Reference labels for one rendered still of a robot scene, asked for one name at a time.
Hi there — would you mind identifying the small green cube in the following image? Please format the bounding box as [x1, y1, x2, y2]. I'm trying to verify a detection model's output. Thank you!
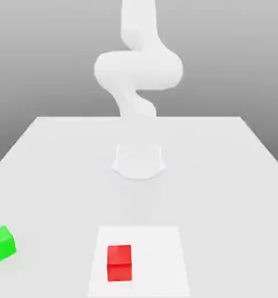
[0, 225, 17, 264]

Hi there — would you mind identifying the small red cube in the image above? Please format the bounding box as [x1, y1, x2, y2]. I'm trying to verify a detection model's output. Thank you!
[106, 244, 133, 283]

